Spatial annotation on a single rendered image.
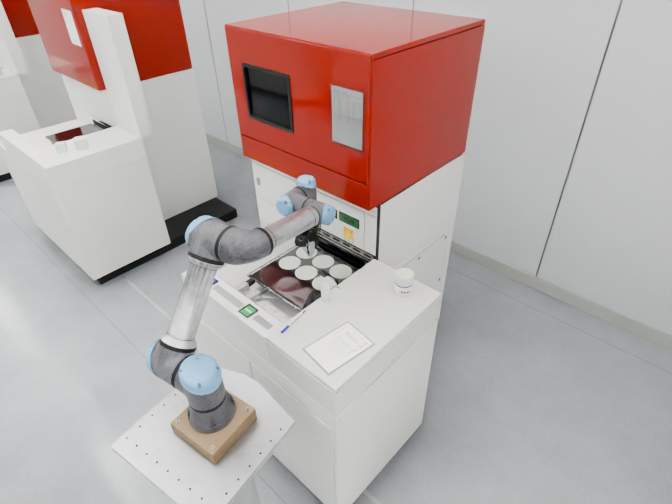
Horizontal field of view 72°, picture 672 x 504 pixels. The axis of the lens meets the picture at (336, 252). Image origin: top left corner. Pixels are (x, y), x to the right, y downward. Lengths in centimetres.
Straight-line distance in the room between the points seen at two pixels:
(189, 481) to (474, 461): 147
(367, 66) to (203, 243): 78
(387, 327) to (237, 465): 68
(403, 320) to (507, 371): 133
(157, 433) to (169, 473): 16
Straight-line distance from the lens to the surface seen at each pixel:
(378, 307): 179
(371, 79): 165
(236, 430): 160
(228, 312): 185
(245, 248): 138
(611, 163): 304
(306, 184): 176
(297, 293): 195
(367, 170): 177
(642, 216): 311
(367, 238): 200
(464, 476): 253
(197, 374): 146
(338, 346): 164
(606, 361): 325
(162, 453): 168
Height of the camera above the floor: 219
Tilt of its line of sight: 37 degrees down
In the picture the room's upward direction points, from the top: 1 degrees counter-clockwise
